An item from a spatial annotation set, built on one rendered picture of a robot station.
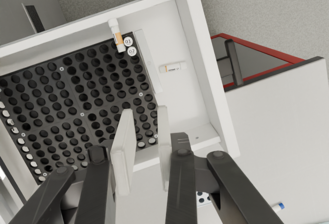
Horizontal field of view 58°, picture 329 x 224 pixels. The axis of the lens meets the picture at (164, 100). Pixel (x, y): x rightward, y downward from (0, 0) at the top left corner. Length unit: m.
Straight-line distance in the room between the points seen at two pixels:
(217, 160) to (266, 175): 0.60
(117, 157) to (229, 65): 0.31
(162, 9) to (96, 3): 0.86
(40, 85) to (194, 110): 0.26
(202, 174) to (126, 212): 0.57
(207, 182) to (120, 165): 0.05
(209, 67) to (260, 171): 0.38
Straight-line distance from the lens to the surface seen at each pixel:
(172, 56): 0.50
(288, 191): 0.81
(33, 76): 0.46
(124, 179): 0.18
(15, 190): 0.51
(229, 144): 0.48
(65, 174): 0.16
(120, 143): 0.18
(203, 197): 0.69
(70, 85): 0.45
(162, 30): 0.50
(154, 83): 0.50
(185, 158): 0.16
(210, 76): 0.43
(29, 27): 0.82
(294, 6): 1.53
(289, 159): 0.76
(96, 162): 0.17
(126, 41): 0.42
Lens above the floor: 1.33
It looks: 70 degrees down
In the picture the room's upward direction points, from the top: 158 degrees clockwise
